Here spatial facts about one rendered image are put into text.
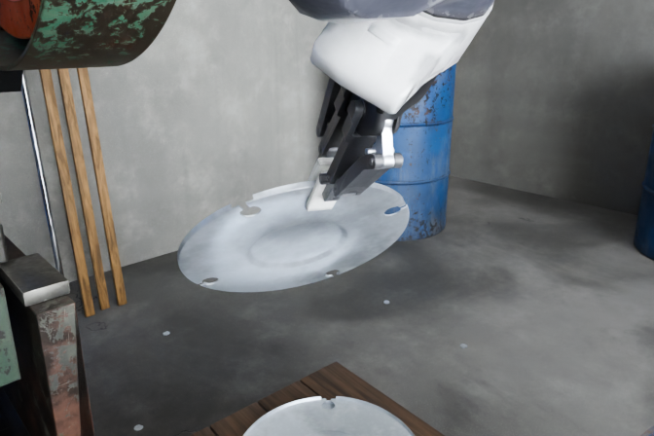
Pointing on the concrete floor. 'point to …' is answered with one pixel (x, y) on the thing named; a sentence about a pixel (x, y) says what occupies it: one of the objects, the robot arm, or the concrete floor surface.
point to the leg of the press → (45, 348)
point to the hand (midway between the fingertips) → (325, 184)
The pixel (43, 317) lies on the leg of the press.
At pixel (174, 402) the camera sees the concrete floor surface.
